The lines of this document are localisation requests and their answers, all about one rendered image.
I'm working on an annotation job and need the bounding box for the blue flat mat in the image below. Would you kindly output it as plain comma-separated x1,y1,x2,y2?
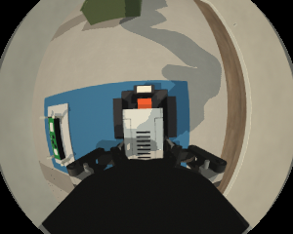
40,80,189,174

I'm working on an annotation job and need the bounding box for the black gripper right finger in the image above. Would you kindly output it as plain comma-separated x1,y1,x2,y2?
156,139,227,187

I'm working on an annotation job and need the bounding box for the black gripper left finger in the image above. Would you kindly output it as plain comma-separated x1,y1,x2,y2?
66,140,135,188

